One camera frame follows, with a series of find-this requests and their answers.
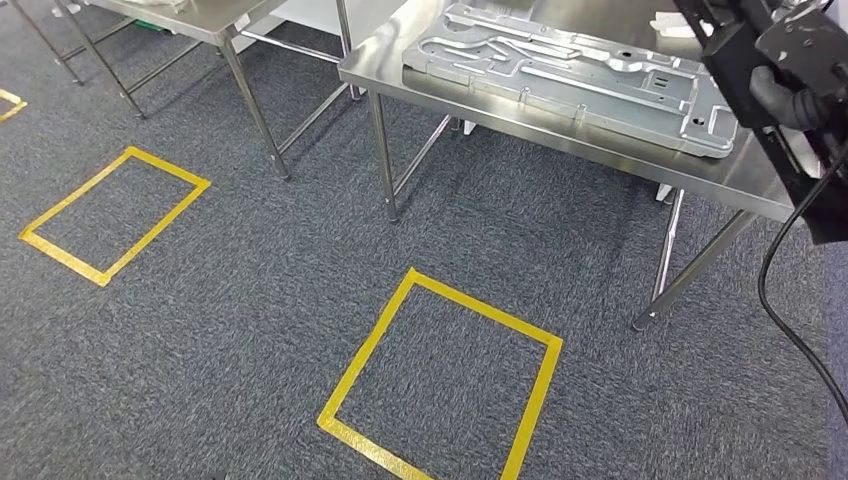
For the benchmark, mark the black plastic frame part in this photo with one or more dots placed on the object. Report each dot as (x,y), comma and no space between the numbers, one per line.
(725,79)

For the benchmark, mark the small green object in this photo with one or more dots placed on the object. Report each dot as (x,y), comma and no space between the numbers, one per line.
(149,26)

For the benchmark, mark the aluminium fixture plate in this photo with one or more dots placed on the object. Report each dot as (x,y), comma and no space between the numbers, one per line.
(563,73)

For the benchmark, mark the stainless steel table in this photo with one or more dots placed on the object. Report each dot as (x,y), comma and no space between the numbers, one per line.
(199,16)
(45,40)

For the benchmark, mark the stainless steel workbench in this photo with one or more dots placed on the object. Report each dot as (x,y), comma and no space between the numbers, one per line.
(384,46)

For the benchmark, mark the white partition panel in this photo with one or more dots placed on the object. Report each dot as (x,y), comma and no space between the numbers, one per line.
(311,13)

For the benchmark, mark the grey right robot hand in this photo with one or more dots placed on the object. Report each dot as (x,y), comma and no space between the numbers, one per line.
(788,106)

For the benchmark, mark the white cloth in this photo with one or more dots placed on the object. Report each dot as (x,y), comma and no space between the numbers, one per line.
(676,26)

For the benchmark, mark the yellow floor tape square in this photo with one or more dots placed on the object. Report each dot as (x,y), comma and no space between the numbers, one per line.
(158,232)
(18,100)
(484,310)

